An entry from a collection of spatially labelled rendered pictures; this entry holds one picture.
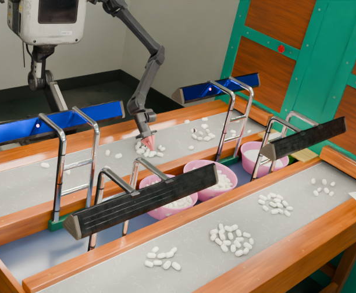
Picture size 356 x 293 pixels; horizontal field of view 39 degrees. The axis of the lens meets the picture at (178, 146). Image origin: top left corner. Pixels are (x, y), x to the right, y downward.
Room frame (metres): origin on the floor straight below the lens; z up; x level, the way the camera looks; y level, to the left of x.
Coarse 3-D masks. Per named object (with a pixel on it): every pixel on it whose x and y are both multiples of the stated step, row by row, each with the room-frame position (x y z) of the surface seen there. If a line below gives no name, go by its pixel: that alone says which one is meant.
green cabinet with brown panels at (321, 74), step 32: (256, 0) 3.03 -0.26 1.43; (288, 0) 2.90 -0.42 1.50; (320, 0) 2.76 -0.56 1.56; (352, 0) 2.66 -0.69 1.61; (256, 32) 2.98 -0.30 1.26; (288, 32) 2.86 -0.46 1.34; (320, 32) 2.73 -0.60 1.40; (352, 32) 2.61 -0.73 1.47; (224, 64) 3.09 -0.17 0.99; (256, 64) 2.95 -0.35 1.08; (288, 64) 2.82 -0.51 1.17; (320, 64) 2.69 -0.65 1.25; (352, 64) 2.57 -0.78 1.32; (256, 96) 2.91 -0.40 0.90; (288, 96) 2.76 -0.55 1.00; (320, 96) 2.65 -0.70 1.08; (352, 96) 2.55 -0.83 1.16; (352, 128) 2.50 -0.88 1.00
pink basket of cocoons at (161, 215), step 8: (152, 176) 1.99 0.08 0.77; (168, 176) 2.02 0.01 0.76; (144, 184) 1.94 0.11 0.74; (192, 200) 1.92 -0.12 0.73; (160, 208) 1.77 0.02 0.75; (168, 208) 1.76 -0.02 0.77; (176, 208) 1.77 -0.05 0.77; (184, 208) 1.79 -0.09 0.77; (152, 216) 1.80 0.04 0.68; (160, 216) 1.79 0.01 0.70; (168, 216) 1.78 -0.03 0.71
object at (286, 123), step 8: (296, 112) 2.26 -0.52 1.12; (272, 120) 2.16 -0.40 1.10; (280, 120) 2.13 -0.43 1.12; (288, 120) 2.28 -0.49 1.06; (304, 120) 2.22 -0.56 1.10; (312, 120) 2.20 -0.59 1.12; (296, 128) 2.08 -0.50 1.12; (320, 128) 2.17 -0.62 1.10; (264, 136) 2.16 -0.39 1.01; (280, 136) 2.28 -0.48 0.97; (264, 144) 2.16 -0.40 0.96; (256, 160) 2.17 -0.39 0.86; (264, 160) 2.22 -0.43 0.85; (256, 168) 2.16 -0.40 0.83; (272, 168) 2.28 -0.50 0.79; (256, 176) 2.17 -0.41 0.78
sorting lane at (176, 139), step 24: (216, 120) 2.79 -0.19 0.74; (240, 120) 2.86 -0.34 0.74; (120, 144) 2.25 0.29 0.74; (168, 144) 2.36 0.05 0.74; (192, 144) 2.42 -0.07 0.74; (216, 144) 2.48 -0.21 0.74; (24, 168) 1.86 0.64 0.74; (48, 168) 1.90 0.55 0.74; (96, 168) 1.99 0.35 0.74; (120, 168) 2.03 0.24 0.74; (144, 168) 2.08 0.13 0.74; (0, 192) 1.65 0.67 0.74; (24, 192) 1.69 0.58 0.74; (48, 192) 1.72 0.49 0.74; (0, 216) 1.51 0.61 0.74
